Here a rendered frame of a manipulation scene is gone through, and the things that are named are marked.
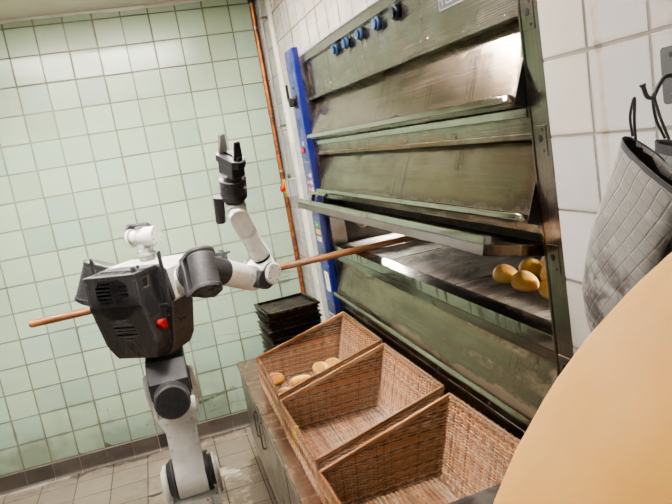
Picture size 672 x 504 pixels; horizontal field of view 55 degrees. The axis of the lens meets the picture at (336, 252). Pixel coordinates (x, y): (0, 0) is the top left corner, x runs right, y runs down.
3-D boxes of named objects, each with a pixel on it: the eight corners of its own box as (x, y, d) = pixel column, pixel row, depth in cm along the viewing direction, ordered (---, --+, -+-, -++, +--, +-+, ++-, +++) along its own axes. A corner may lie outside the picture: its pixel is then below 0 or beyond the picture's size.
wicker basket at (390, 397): (395, 403, 269) (385, 340, 264) (458, 461, 216) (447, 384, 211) (283, 435, 256) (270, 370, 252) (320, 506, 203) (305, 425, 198)
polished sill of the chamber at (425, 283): (346, 250, 321) (345, 242, 321) (576, 345, 150) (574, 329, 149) (335, 253, 320) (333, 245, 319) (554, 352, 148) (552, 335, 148)
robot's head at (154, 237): (154, 253, 212) (148, 227, 210) (129, 256, 215) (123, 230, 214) (166, 249, 218) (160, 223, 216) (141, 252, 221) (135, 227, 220)
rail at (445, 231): (297, 202, 311) (301, 202, 311) (483, 245, 140) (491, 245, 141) (298, 198, 310) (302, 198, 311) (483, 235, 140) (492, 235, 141)
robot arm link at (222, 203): (249, 193, 210) (252, 223, 216) (242, 179, 219) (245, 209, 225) (215, 198, 207) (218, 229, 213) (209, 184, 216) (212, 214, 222)
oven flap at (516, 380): (341, 295, 323) (348, 256, 321) (560, 439, 153) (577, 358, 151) (332, 294, 322) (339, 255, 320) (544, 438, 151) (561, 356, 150)
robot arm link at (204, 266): (237, 285, 211) (206, 279, 200) (218, 296, 215) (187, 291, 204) (229, 254, 215) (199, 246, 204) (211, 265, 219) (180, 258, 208)
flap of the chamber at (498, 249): (297, 207, 311) (337, 208, 317) (482, 256, 141) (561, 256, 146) (297, 202, 311) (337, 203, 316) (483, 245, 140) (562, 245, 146)
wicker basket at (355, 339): (353, 361, 326) (344, 309, 321) (394, 400, 272) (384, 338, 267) (259, 386, 314) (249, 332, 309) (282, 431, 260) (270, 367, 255)
